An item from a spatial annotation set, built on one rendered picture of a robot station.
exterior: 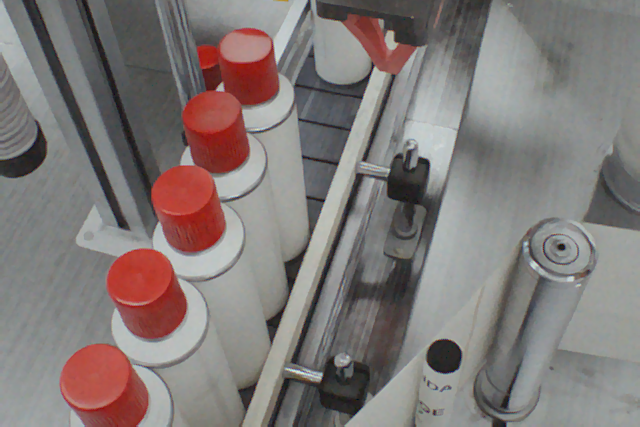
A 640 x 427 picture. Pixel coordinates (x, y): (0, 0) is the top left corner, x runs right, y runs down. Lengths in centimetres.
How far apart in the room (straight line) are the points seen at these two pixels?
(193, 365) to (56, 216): 35
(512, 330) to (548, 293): 6
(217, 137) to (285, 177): 11
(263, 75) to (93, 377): 20
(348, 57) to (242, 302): 29
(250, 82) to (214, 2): 44
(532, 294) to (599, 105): 35
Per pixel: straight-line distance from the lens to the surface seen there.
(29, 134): 43
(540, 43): 77
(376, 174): 62
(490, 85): 73
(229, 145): 43
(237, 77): 46
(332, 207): 59
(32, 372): 67
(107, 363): 36
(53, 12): 51
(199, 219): 40
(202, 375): 43
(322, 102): 71
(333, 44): 68
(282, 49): 64
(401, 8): 45
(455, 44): 83
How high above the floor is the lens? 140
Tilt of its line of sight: 53 degrees down
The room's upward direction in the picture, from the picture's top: 5 degrees counter-clockwise
